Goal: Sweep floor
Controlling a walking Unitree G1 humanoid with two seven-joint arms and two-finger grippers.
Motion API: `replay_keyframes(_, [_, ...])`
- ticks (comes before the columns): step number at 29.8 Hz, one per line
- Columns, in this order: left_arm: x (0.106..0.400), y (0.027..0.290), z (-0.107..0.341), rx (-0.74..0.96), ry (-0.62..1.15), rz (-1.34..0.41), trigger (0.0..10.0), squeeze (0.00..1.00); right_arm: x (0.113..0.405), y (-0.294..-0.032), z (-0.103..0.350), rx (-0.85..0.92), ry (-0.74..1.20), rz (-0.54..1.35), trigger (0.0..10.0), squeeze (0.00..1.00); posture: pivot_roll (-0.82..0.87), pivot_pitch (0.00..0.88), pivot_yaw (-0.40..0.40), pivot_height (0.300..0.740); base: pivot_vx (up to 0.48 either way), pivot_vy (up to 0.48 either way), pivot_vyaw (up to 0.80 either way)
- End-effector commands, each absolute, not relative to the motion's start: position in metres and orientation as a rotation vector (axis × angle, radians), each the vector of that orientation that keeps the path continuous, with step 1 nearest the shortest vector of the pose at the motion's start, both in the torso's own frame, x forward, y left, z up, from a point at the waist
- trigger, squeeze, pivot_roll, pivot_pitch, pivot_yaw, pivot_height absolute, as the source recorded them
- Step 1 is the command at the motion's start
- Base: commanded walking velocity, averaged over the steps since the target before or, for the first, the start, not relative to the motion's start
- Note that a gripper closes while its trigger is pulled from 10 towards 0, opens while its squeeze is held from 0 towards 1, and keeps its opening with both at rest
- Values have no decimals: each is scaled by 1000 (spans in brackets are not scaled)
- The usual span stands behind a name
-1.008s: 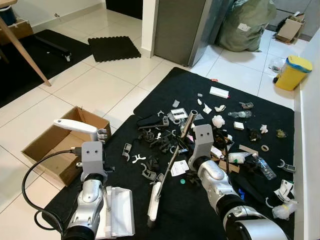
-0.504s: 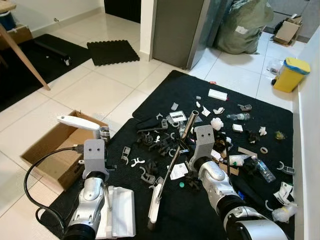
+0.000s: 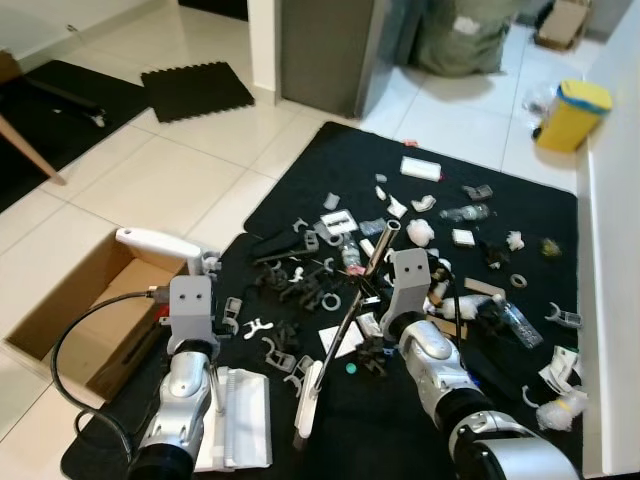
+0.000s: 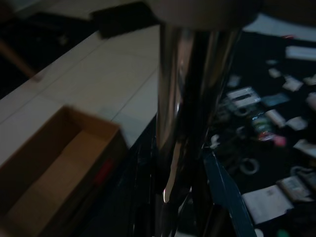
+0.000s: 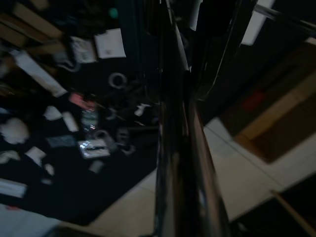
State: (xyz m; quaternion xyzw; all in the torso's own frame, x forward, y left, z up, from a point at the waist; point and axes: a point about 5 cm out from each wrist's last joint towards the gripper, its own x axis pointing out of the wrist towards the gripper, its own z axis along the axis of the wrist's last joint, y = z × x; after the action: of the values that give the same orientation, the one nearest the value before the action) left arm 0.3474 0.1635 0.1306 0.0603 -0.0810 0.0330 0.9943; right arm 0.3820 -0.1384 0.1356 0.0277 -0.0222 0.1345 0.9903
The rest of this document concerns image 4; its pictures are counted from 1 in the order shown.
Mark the black rug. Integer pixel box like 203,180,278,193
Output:
0,12,99,99
98,27,316,237

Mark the clear bag of blue beads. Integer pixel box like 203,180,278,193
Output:
260,92,290,107

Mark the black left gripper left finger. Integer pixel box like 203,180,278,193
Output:
111,115,162,237

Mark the pink packet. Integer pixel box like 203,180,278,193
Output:
272,136,287,148

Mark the small white box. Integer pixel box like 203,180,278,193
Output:
265,109,287,128

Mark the wooden chair leg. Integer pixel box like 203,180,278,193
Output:
0,40,41,81

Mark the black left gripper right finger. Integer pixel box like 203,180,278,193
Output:
182,145,257,237

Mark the long white box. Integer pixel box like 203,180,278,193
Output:
284,45,316,60

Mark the white printed booklet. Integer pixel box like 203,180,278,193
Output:
241,184,295,225

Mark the beige tape roll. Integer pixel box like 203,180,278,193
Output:
233,107,250,117
237,157,259,175

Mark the folded white paper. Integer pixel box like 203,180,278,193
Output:
282,76,304,92

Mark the white crumpled paper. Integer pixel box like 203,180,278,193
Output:
268,68,282,79
285,116,309,131

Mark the white packaging tray black insert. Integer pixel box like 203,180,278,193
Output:
225,85,262,109

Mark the white printed box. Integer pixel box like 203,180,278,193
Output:
276,176,314,202

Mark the black foam mat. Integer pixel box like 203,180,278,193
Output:
90,1,162,40

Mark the open brown cardboard box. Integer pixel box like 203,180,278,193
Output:
0,105,128,237

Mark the green plastic bottle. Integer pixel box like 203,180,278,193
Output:
251,110,274,142

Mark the white crumpled plastic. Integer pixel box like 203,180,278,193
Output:
305,91,316,112

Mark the printed paper card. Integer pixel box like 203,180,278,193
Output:
293,139,316,159

